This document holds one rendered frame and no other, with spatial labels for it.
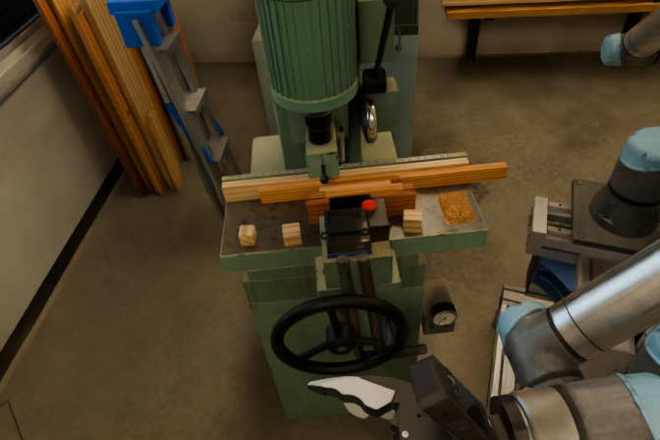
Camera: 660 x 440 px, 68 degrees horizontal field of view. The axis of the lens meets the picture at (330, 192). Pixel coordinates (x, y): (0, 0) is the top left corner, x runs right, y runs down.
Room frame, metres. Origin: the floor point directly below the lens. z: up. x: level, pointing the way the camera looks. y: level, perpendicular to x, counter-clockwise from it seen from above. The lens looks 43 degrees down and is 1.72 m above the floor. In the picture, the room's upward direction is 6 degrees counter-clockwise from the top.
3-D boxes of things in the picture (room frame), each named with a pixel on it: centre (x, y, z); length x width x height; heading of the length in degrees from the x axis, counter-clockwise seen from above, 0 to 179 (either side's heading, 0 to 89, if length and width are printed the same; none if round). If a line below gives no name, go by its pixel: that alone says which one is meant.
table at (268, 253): (0.76, -0.04, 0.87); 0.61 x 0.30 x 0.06; 90
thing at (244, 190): (0.89, -0.04, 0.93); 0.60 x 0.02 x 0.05; 90
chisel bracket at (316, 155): (0.89, 0.01, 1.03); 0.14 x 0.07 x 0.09; 0
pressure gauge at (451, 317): (0.66, -0.25, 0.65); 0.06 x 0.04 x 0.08; 90
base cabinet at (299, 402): (0.99, 0.01, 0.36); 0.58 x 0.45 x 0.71; 0
